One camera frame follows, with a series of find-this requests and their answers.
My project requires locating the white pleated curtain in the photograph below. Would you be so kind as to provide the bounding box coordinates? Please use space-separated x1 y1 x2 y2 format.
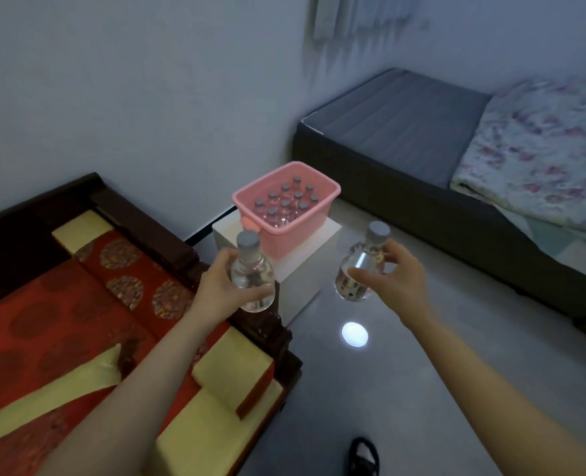
312 0 431 43

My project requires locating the red yellow rectangular bolster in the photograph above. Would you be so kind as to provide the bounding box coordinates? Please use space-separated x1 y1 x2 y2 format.
52 208 274 421

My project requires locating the person's right hand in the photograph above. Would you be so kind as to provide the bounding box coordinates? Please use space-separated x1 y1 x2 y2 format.
347 239 433 328

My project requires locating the red yellow silk pillow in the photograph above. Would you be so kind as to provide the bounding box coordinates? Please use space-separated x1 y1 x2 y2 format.
0 344 284 476

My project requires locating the group of clear water bottles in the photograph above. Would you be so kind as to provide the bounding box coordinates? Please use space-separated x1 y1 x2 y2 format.
253 177 321 229

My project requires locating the person's right forearm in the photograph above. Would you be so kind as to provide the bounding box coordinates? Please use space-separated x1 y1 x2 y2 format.
401 304 586 476

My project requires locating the black slipper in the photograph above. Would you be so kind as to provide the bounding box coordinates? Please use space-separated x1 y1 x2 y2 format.
347 436 381 476

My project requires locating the pink plastic basin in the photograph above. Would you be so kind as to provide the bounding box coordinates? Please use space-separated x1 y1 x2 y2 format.
231 161 343 261

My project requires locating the person's left hand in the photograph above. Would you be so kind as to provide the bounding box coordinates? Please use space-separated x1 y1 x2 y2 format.
188 247 276 333

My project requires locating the grey-capped water bottle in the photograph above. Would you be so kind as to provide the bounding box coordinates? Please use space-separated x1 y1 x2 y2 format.
229 230 276 313
335 221 392 303

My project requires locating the dark wooden sofa bench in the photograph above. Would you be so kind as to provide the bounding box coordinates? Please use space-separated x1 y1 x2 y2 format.
0 172 304 476

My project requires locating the grey striped mattress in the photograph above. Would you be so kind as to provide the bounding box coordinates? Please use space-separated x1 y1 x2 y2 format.
300 67 495 190

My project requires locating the floral quilt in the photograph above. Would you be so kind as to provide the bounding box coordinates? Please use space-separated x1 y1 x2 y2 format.
450 79 586 239

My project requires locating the white square stool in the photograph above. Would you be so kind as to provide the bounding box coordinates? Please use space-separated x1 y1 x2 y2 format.
212 212 343 327

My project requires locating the dark grey bed frame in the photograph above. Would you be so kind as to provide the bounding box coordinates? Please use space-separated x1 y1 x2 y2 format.
292 67 586 342

